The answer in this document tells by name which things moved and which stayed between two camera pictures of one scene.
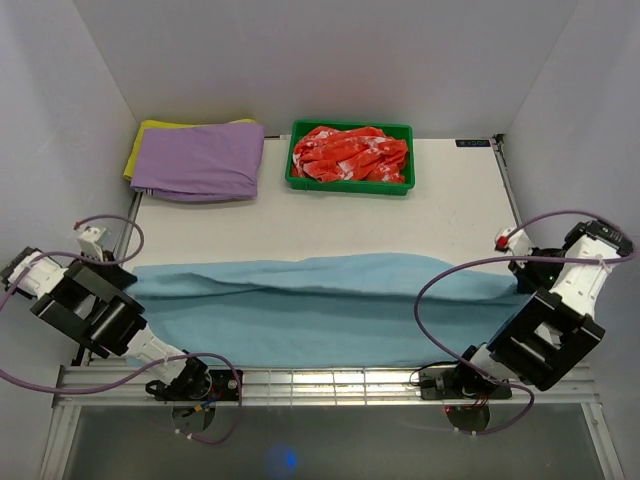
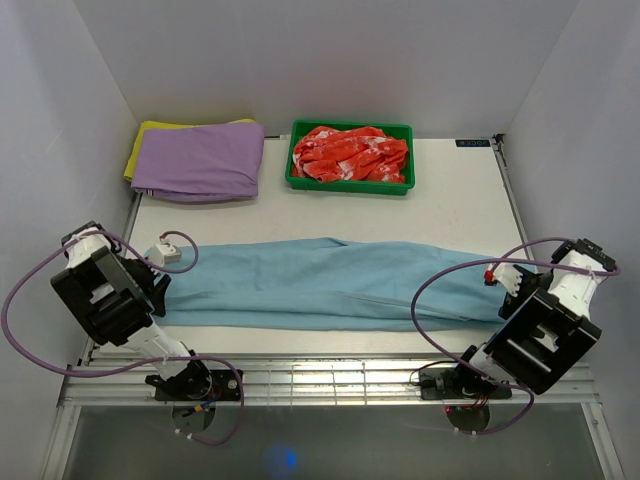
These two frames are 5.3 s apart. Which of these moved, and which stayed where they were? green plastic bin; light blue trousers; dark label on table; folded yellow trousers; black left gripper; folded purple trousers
Moved: light blue trousers; black left gripper
Stayed: dark label on table; folded purple trousers; green plastic bin; folded yellow trousers
